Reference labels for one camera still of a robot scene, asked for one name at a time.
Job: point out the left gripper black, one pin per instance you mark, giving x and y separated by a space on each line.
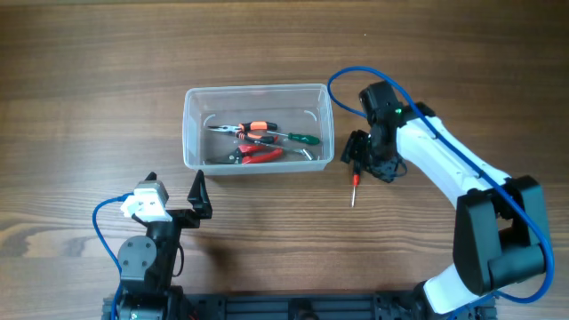
201 203

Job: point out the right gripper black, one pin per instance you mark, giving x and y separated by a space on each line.
353 148

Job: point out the black red screwdriver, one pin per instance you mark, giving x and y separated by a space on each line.
355 181

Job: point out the green handled screwdriver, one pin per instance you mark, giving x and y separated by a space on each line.
298 137

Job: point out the silver socket wrench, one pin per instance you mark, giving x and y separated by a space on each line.
301 151

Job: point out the red handled cutters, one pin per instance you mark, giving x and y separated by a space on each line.
248 154

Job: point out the orange black needle-nose pliers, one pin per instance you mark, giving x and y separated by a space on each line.
247 131

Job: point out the clear plastic container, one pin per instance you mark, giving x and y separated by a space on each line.
278 128

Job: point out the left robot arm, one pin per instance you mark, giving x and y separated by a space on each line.
148 262

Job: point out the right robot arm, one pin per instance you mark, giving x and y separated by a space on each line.
501 229

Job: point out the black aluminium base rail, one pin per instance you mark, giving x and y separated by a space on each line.
370 306

